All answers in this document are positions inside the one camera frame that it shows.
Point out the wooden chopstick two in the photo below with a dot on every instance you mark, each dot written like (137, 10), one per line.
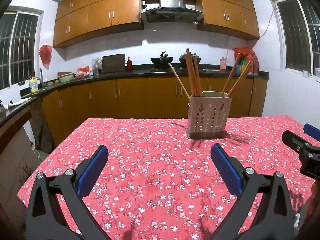
(188, 75)

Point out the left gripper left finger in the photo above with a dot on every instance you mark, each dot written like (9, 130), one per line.
(45, 218)

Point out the yellow detergent bottle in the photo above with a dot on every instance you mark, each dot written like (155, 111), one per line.
(33, 85)

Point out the wooden chopstick seven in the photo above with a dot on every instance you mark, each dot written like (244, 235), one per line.
(241, 79)

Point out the red floral tablecloth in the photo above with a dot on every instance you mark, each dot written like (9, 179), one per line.
(158, 184)

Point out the pink bottle on counter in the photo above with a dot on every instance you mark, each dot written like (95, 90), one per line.
(223, 64)

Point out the wooden chopstick three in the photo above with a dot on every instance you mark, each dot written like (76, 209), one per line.
(193, 72)

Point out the red sauce bottle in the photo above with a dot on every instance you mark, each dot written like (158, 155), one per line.
(129, 64)

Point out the steel range hood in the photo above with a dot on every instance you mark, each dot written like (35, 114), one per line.
(185, 11)

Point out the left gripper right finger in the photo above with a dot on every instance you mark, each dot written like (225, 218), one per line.
(274, 216)

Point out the window right wall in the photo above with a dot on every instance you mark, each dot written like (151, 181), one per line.
(299, 31)

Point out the dark cutting board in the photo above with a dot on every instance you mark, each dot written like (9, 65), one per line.
(113, 63)

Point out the red plastic bag hanging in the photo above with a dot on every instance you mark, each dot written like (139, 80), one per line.
(45, 53)

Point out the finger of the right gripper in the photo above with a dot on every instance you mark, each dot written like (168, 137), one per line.
(312, 131)
(294, 142)

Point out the wooden chopstick five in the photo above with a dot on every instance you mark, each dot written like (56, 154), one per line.
(231, 74)

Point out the window wall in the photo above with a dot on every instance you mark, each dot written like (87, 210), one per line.
(299, 31)
(17, 50)

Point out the wooden chopstick six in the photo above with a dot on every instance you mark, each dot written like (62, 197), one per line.
(238, 79)

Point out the red white bag on counter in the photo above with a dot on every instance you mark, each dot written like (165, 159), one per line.
(84, 72)

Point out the beige perforated utensil holder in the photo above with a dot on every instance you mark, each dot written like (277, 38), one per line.
(207, 115)

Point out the wooden lower kitchen cabinets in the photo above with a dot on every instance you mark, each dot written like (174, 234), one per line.
(140, 98)

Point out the red bags on counter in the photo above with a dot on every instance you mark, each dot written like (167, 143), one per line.
(246, 55)

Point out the wooden chopstick one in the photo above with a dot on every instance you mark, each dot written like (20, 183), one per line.
(181, 83)

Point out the window left wall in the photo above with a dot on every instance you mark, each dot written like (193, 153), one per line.
(17, 50)

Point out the green bowl on counter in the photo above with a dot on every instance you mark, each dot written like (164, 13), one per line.
(65, 76)

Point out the wooden chopstick four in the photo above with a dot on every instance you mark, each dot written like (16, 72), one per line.
(197, 76)

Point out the black wok left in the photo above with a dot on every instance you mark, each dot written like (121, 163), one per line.
(162, 62)

